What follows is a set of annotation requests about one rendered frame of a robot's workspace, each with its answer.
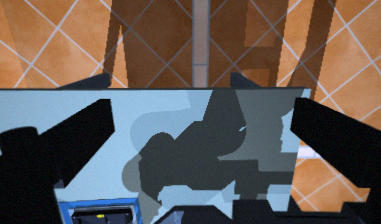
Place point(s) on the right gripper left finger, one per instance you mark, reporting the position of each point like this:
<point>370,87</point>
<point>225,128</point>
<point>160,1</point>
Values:
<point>27,195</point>

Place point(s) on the blue flat plate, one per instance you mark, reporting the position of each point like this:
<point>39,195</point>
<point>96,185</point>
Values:
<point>64,206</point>

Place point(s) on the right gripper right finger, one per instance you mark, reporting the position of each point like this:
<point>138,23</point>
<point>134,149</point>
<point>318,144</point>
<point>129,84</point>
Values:
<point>352,147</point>

